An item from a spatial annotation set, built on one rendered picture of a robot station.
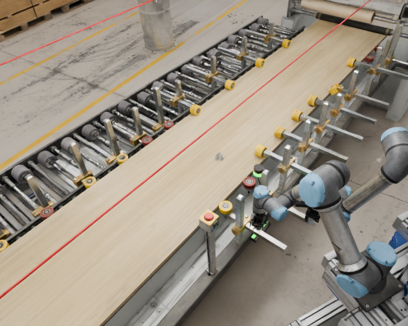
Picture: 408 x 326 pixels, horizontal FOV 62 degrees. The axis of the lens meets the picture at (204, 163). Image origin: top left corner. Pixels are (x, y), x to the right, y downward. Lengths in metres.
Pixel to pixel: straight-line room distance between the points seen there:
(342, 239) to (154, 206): 1.14
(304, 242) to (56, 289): 1.96
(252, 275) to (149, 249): 1.14
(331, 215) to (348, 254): 0.17
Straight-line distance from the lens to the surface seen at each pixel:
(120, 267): 1.93
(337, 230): 1.42
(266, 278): 2.85
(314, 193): 1.32
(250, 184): 2.18
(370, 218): 3.39
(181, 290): 2.12
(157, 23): 5.64
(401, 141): 1.69
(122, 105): 3.08
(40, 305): 1.97
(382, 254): 1.59
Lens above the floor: 2.53
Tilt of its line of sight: 44 degrees down
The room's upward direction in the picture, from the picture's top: 4 degrees counter-clockwise
